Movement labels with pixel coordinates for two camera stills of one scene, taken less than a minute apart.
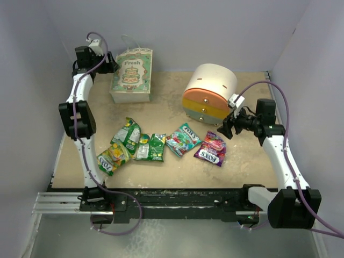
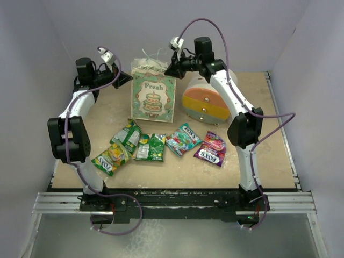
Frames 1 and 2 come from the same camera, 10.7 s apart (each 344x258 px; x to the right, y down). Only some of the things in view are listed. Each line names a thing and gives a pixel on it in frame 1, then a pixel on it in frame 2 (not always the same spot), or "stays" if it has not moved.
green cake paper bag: [132, 77] -> [153, 92]
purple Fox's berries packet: [213, 149] stays
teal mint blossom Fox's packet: [183, 140] stays
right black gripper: [226, 128] -> [173, 70]
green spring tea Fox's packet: [115, 156] stays
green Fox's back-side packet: [128, 135] stays
